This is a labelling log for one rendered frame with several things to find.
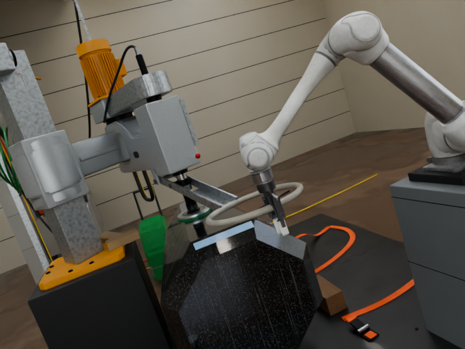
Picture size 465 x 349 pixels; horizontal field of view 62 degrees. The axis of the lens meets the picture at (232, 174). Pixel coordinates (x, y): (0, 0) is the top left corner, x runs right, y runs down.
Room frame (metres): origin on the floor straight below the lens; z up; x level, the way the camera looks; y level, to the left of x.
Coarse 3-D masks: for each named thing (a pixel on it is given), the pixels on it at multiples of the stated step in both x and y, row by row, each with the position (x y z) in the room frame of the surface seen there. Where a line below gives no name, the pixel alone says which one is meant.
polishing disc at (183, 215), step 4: (200, 208) 2.31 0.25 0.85; (204, 208) 2.27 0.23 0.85; (208, 208) 2.26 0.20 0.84; (184, 212) 2.36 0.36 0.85; (196, 212) 2.26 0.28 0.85; (200, 212) 2.22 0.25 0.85; (204, 212) 2.23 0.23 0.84; (180, 216) 2.28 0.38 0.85; (184, 216) 2.25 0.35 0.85; (188, 216) 2.22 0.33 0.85; (192, 216) 2.20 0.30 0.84; (196, 216) 2.21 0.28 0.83
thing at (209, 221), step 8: (280, 184) 1.92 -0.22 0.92; (288, 184) 1.87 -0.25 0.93; (296, 184) 1.77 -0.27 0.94; (256, 192) 1.99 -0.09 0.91; (296, 192) 1.62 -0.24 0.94; (240, 200) 1.98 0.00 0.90; (280, 200) 1.56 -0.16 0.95; (288, 200) 1.56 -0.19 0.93; (224, 208) 1.92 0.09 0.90; (264, 208) 1.53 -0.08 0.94; (272, 208) 1.53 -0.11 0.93; (208, 216) 1.80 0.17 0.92; (216, 216) 1.86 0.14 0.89; (240, 216) 1.54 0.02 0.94; (248, 216) 1.53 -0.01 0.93; (256, 216) 1.53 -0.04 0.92; (208, 224) 1.68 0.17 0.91; (216, 224) 1.61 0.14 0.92; (224, 224) 1.58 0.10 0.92
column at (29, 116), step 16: (0, 80) 2.21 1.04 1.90; (16, 80) 2.26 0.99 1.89; (32, 80) 2.32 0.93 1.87; (0, 96) 2.27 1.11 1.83; (16, 96) 2.24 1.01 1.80; (32, 96) 2.30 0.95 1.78; (16, 112) 2.22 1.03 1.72; (32, 112) 2.27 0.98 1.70; (48, 112) 2.33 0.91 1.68; (16, 128) 2.24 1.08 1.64; (32, 128) 2.25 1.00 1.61; (48, 128) 2.31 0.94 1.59; (64, 208) 2.25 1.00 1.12; (80, 208) 2.31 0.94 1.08; (64, 224) 2.22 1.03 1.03; (80, 224) 2.28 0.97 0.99; (64, 240) 2.23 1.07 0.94; (80, 240) 2.26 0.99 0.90; (96, 240) 2.32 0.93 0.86; (64, 256) 2.31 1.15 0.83; (80, 256) 2.23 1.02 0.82
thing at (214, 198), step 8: (160, 176) 2.44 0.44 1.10; (168, 176) 2.47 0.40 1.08; (168, 184) 2.35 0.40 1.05; (176, 184) 2.27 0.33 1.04; (192, 184) 2.33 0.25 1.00; (200, 184) 2.25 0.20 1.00; (208, 184) 2.19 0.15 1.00; (184, 192) 2.20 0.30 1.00; (192, 192) 2.12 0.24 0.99; (200, 192) 2.21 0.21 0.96; (208, 192) 2.19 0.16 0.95; (216, 192) 2.12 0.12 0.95; (224, 192) 2.06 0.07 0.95; (200, 200) 2.07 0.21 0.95; (208, 200) 1.99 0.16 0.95; (216, 200) 2.07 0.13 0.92; (224, 200) 2.05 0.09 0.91; (232, 200) 2.01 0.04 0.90; (216, 208) 1.95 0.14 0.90
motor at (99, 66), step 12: (84, 48) 2.75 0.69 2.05; (96, 48) 2.76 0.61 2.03; (108, 48) 2.83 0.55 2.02; (84, 60) 2.76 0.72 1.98; (96, 60) 2.77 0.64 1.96; (108, 60) 2.79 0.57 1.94; (84, 72) 2.80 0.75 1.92; (96, 72) 2.75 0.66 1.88; (108, 72) 2.76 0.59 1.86; (120, 72) 2.91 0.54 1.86; (96, 84) 2.75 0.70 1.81; (108, 84) 2.77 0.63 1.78; (120, 84) 2.82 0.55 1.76; (96, 96) 2.77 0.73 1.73
